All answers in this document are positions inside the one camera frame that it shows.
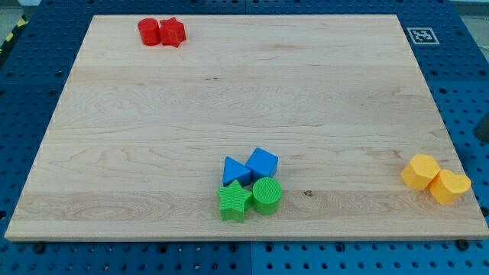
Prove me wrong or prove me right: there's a blue cube block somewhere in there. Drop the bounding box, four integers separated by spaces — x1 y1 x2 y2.
245 147 279 182

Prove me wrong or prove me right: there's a blue triangle block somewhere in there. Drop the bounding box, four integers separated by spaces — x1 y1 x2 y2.
222 157 251 186

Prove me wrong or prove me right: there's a green cylinder block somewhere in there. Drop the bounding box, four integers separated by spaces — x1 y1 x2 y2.
252 177 283 215

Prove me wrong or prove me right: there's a green star block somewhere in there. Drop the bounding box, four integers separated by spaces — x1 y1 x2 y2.
217 180 254 223

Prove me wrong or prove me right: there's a light wooden board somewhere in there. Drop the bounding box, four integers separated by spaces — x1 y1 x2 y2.
5 15 488 241

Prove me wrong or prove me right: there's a red star block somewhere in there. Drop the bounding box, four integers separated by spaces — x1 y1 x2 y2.
159 17 186 47

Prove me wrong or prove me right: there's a red cylinder block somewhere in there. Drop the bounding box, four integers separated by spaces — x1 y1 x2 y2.
138 18 160 46

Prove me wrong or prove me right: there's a yellow hexagon block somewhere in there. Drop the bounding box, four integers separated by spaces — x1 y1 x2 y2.
400 153 441 190

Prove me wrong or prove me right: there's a white fiducial marker tag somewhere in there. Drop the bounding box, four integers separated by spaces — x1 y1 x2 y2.
407 27 439 45

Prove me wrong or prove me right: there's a yellow heart block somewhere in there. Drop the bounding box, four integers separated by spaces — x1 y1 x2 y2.
428 170 471 205

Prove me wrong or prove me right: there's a dark object at right edge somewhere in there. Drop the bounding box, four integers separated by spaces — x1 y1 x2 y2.
474 113 489 143

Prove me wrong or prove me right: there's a yellow black hazard tape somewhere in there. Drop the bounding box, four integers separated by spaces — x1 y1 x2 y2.
1 14 28 56

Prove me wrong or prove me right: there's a white object top left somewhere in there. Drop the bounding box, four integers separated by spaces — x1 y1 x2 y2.
18 0 41 7

